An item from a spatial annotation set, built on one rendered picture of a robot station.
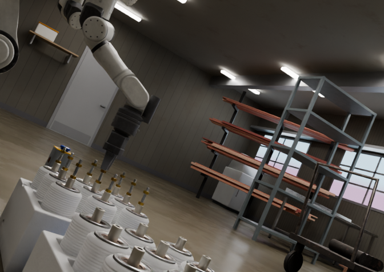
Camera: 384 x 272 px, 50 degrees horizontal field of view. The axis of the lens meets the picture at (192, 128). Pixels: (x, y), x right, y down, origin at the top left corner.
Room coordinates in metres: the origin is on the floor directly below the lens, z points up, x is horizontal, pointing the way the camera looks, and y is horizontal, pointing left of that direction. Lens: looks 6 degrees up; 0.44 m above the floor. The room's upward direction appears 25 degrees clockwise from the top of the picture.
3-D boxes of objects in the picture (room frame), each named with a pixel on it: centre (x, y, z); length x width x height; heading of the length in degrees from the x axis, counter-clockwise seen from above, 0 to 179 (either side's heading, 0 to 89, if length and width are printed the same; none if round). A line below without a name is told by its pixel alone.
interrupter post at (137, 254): (0.75, -0.01, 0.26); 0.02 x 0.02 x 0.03
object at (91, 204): (1.29, 0.15, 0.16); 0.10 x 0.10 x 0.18
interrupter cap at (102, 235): (0.85, 0.05, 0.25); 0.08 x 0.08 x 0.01
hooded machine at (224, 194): (10.83, -1.70, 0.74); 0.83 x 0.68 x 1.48; 26
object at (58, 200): (1.23, 0.25, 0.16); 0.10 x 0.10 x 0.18
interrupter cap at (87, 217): (0.95, 0.11, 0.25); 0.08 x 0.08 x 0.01
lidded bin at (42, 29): (9.00, 3.78, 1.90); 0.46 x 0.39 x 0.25; 116
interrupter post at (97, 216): (0.95, 0.11, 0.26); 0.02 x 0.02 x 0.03
